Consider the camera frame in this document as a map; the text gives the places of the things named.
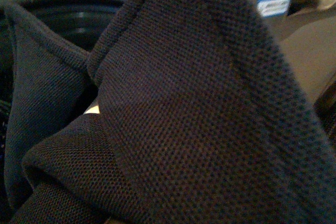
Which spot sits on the dark navy mesh garment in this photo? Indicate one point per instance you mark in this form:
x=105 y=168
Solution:
x=185 y=111

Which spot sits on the beige leather sofa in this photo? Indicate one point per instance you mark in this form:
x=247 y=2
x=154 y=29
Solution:
x=306 y=35

